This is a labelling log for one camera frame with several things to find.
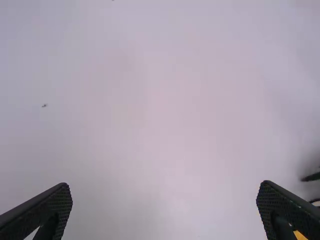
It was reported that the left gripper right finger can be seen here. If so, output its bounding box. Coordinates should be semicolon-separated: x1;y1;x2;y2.
256;179;320;240

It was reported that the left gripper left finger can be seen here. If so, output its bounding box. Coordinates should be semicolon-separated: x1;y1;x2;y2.
0;182;74;240

